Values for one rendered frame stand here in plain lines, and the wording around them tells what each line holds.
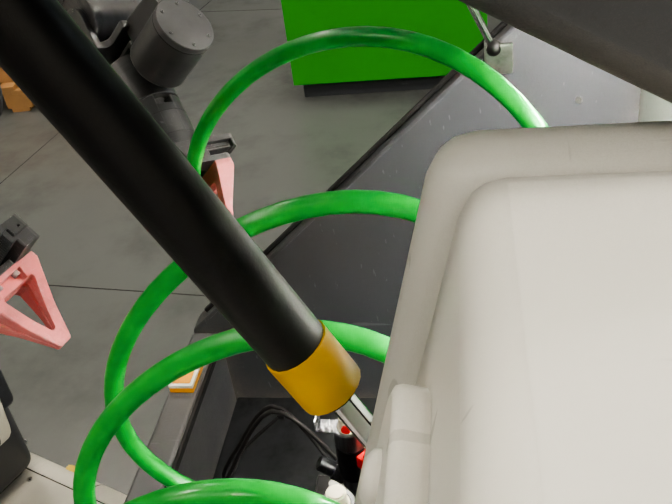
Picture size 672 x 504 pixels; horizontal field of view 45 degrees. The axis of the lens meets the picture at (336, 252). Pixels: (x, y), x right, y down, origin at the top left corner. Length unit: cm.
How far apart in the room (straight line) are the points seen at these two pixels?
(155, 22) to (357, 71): 331
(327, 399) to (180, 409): 77
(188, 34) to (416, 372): 62
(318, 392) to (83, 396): 236
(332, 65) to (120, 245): 146
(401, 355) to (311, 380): 6
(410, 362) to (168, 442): 81
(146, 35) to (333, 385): 58
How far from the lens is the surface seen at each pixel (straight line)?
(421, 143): 89
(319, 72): 405
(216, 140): 78
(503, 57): 84
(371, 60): 400
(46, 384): 266
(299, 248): 97
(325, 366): 21
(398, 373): 16
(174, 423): 97
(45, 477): 197
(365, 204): 46
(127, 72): 80
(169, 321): 273
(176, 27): 75
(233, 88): 66
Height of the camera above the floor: 161
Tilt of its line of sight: 34 degrees down
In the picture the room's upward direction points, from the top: 8 degrees counter-clockwise
